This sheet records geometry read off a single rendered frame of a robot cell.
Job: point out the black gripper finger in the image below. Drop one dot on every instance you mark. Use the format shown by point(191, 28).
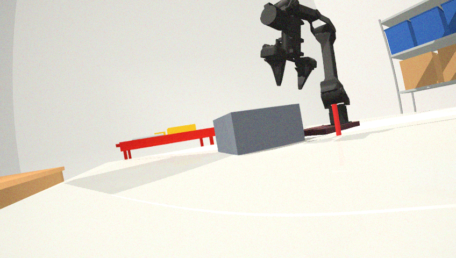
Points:
point(278, 66)
point(303, 73)

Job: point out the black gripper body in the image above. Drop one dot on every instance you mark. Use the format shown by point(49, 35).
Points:
point(290, 48)

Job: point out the red peg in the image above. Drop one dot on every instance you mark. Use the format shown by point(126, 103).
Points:
point(336, 119)

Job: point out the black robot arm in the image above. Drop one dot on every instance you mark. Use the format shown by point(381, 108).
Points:
point(288, 16)

